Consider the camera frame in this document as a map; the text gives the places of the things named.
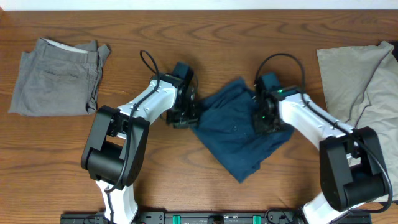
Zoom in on dark blue shorts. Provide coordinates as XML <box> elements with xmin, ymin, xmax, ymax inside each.
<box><xmin>192</xmin><ymin>78</ymin><xmax>294</xmax><ymax>184</ymax></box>

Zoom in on right black cable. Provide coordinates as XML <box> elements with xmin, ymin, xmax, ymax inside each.
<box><xmin>254</xmin><ymin>52</ymin><xmax>394</xmax><ymax>214</ymax></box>

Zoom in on folded grey trousers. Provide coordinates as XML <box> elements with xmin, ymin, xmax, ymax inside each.
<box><xmin>9</xmin><ymin>38</ymin><xmax>111</xmax><ymax>116</ymax></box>

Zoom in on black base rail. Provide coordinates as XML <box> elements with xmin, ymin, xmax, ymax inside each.
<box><xmin>60</xmin><ymin>210</ymin><xmax>372</xmax><ymax>224</ymax></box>

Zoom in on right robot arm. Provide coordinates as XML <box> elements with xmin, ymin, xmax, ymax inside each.
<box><xmin>253</xmin><ymin>73</ymin><xmax>392</xmax><ymax>223</ymax></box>

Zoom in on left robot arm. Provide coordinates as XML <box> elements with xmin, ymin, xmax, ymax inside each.
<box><xmin>81</xmin><ymin>62</ymin><xmax>200</xmax><ymax>223</ymax></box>

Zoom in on beige garment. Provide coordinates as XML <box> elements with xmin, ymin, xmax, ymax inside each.
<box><xmin>317</xmin><ymin>41</ymin><xmax>397</xmax><ymax>200</ymax></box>

